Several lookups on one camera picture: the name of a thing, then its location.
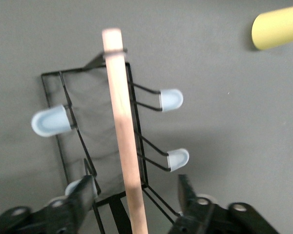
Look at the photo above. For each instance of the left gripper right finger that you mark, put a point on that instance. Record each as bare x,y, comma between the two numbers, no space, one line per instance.
205,217

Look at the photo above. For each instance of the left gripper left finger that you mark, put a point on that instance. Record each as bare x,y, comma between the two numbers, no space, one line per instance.
70,207

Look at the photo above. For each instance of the yellow plastic cup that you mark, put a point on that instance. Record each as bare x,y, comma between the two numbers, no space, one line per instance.
276,28

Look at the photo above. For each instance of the dark grey table mat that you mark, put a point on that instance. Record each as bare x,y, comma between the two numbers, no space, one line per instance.
234,126

